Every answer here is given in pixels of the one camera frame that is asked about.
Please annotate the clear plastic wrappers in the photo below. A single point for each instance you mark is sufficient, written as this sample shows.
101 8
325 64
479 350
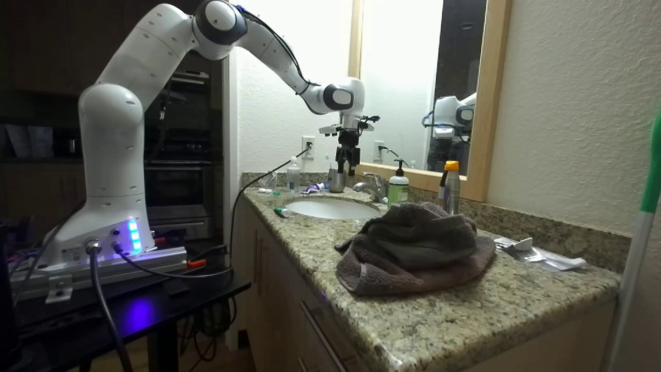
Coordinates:
545 254

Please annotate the grey crumpled towel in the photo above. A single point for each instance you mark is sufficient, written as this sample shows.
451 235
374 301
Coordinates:
414 249

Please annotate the chrome sink tap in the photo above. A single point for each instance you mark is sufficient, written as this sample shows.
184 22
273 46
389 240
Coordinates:
373 186

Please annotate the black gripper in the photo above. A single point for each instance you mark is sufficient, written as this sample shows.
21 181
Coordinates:
347 146

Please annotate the white wall power outlet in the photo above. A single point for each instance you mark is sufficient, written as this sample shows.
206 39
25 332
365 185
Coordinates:
309 148

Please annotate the stainless steel cup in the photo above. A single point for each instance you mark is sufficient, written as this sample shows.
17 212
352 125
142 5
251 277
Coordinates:
335 183

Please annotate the beige vanity cabinet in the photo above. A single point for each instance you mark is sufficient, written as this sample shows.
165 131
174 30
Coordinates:
276 276

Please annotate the dark metal shelf rack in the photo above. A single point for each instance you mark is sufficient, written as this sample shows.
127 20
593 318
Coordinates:
179 186

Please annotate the wooden framed wall mirror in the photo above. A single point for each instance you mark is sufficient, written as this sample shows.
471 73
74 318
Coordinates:
496 103

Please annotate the green soap pump bottle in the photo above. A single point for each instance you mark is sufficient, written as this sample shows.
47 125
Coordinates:
397 188

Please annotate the green toothpaste tube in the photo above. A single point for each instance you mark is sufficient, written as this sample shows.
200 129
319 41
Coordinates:
279 212

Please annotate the aluminium extrusion rail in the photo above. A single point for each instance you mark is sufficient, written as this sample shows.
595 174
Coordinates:
104 269

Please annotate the white green pole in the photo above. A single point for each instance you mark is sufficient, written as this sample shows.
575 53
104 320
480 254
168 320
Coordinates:
638 276

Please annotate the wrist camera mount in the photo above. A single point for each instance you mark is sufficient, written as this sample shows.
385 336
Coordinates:
347 125

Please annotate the clear contact solution bottle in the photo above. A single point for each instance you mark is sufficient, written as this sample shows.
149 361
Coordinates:
294 177

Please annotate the orange black clamp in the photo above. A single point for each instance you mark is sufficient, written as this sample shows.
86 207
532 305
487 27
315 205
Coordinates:
197 262

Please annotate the white oval sink basin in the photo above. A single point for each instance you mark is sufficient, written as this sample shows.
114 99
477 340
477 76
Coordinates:
332 207

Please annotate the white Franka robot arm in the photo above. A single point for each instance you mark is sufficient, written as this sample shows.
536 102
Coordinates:
114 136

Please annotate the black robot cart table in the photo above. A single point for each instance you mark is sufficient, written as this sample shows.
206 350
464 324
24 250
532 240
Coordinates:
137 310

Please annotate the brown spray bottle yellow cap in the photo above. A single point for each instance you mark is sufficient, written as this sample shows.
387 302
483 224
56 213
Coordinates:
451 196

